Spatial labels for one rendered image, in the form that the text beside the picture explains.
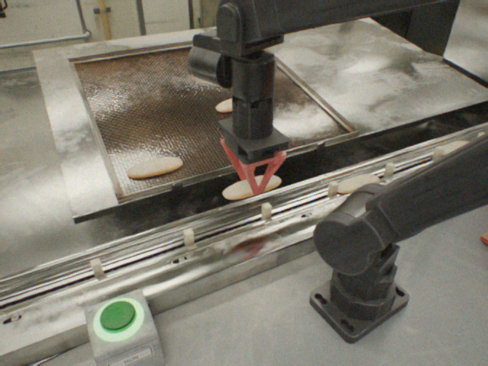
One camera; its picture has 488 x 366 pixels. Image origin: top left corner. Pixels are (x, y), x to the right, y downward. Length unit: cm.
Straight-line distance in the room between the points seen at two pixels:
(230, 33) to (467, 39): 90
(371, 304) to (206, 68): 38
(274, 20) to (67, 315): 43
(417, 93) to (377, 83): 10
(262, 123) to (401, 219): 21
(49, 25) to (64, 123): 340
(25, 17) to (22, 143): 319
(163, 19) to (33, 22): 117
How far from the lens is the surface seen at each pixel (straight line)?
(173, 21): 411
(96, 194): 68
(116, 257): 61
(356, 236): 44
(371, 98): 99
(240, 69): 49
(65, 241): 72
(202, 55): 54
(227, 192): 58
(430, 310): 62
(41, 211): 80
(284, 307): 57
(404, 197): 42
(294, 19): 43
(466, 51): 127
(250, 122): 51
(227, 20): 46
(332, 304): 56
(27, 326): 56
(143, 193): 65
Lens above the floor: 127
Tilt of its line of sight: 36 degrees down
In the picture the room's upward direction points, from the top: straight up
